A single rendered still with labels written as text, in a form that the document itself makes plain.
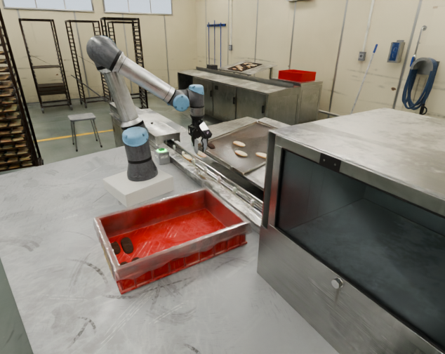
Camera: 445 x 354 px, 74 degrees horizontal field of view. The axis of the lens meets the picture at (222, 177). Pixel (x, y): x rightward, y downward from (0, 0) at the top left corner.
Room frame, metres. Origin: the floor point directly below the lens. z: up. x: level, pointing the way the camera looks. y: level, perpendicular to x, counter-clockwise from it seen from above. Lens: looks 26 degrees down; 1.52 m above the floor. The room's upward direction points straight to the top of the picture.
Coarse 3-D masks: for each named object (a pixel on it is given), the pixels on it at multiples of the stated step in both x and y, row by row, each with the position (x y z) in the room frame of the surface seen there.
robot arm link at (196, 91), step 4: (196, 84) 1.58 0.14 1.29; (192, 88) 1.53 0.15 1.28; (196, 88) 1.52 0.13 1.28; (200, 88) 1.53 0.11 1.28; (188, 92) 1.52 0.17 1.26; (192, 92) 1.53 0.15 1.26; (196, 92) 1.52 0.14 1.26; (200, 92) 1.53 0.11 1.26; (192, 96) 1.52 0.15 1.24; (196, 96) 1.52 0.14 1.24; (200, 96) 1.53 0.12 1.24; (192, 100) 1.52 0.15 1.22; (196, 100) 1.52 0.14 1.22; (200, 100) 1.53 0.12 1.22; (192, 104) 1.53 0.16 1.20; (196, 104) 1.52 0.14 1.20; (200, 104) 1.53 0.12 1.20
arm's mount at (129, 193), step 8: (112, 176) 1.35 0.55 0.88; (120, 176) 1.34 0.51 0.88; (160, 176) 1.31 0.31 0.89; (168, 176) 1.31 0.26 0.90; (104, 184) 1.32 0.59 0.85; (112, 184) 1.26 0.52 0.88; (120, 184) 1.25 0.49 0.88; (128, 184) 1.25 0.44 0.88; (136, 184) 1.24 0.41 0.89; (144, 184) 1.24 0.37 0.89; (152, 184) 1.23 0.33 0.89; (160, 184) 1.26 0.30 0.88; (168, 184) 1.29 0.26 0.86; (112, 192) 1.25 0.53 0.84; (120, 192) 1.18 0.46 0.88; (128, 192) 1.16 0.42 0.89; (136, 192) 1.18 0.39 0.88; (144, 192) 1.20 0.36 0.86; (152, 192) 1.23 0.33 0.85; (160, 192) 1.26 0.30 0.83; (120, 200) 1.19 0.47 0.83; (128, 200) 1.15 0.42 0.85; (136, 200) 1.17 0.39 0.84; (144, 200) 1.20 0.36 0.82
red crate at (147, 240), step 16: (160, 224) 1.01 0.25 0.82; (176, 224) 1.01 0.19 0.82; (192, 224) 1.01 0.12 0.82; (208, 224) 1.01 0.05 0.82; (112, 240) 0.90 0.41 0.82; (144, 240) 0.90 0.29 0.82; (160, 240) 0.90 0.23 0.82; (176, 240) 0.90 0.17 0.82; (240, 240) 0.87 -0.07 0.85; (128, 256) 0.81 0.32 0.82; (144, 256) 0.81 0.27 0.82; (192, 256) 0.77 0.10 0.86; (208, 256) 0.80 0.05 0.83; (160, 272) 0.71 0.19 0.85; (176, 272) 0.73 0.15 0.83; (128, 288) 0.66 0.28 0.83
